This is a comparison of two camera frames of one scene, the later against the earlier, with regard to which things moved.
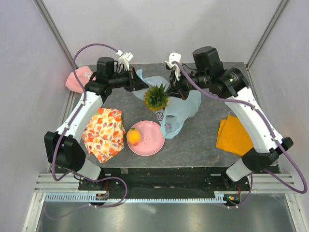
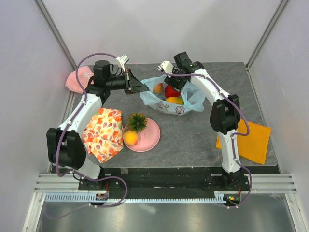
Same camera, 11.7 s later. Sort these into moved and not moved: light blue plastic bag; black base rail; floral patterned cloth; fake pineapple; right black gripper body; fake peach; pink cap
Moved: fake peach; light blue plastic bag; fake pineapple; right black gripper body
Not moved: black base rail; floral patterned cloth; pink cap
